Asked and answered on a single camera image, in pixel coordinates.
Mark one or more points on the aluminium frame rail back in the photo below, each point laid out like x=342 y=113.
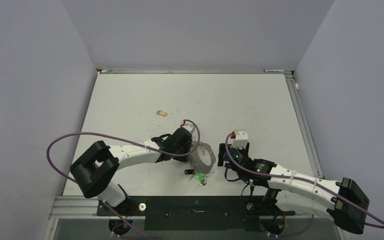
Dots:
x=193 y=71

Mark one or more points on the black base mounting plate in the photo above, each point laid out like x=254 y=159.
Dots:
x=198 y=213

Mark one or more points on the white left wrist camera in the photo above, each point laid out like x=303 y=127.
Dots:
x=188 y=126

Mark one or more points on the aluminium frame rail right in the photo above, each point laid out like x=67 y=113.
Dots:
x=304 y=127

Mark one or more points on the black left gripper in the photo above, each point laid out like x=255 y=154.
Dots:
x=183 y=158

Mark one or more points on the aluminium frame rail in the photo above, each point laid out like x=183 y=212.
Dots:
x=77 y=207
x=193 y=71
x=304 y=127

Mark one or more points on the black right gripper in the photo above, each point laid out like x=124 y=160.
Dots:
x=222 y=161

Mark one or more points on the aluminium frame rail front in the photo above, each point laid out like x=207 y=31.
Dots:
x=77 y=207

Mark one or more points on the black head key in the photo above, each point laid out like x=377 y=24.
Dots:
x=189 y=172

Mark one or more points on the red white marker pen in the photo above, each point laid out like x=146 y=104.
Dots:
x=273 y=70

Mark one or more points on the green plastic key tag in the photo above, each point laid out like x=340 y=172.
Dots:
x=199 y=177

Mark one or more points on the yellow plastic key tag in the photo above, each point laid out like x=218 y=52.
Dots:
x=162 y=113

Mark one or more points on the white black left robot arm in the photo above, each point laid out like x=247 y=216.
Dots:
x=94 y=169

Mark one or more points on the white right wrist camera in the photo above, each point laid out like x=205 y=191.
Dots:
x=240 y=139

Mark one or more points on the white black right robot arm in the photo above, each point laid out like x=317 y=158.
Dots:
x=287 y=190

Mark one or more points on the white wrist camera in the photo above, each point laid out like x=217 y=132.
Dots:
x=188 y=126
x=240 y=139

